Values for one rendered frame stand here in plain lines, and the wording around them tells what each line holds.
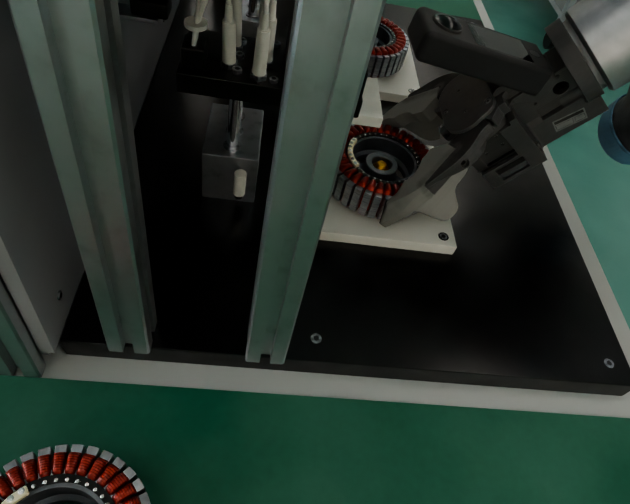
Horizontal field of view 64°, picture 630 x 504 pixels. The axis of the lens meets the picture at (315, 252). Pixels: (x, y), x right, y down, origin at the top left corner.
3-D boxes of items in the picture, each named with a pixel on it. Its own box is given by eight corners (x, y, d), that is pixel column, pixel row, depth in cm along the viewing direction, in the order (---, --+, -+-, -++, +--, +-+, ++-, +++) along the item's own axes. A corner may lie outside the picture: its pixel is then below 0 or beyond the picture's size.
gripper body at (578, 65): (488, 195, 48) (622, 122, 42) (437, 142, 43) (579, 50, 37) (472, 143, 53) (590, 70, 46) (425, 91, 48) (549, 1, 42)
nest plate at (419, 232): (430, 153, 59) (433, 145, 58) (452, 255, 49) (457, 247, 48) (301, 135, 57) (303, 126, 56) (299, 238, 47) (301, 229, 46)
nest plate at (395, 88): (405, 44, 74) (408, 36, 73) (419, 106, 64) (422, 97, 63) (303, 27, 72) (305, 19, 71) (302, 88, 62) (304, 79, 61)
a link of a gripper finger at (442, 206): (428, 261, 47) (493, 182, 46) (389, 231, 44) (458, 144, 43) (410, 247, 50) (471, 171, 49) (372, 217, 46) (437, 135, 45)
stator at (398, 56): (401, 44, 71) (410, 18, 68) (401, 88, 64) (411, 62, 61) (323, 26, 70) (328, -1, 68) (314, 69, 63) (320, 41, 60)
